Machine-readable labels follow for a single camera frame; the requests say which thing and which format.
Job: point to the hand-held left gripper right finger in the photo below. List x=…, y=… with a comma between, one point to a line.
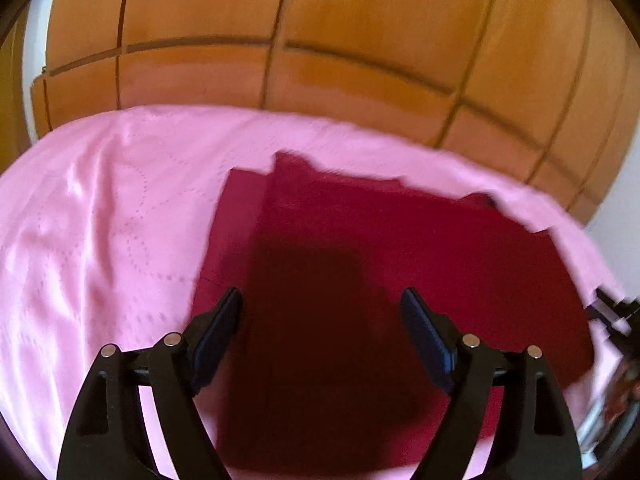
x=430, y=337

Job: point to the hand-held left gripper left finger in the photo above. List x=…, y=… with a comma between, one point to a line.
x=217, y=332

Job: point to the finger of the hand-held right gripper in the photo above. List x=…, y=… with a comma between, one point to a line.
x=607, y=310

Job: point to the dark red embroidered shirt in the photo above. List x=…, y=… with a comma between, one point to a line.
x=375, y=270

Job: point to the red patterned rug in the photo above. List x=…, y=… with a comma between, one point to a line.
x=617, y=400

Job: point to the pink bed blanket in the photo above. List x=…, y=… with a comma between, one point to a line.
x=100, y=220

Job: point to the wooden wardrobe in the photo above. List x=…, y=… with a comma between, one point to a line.
x=350, y=25

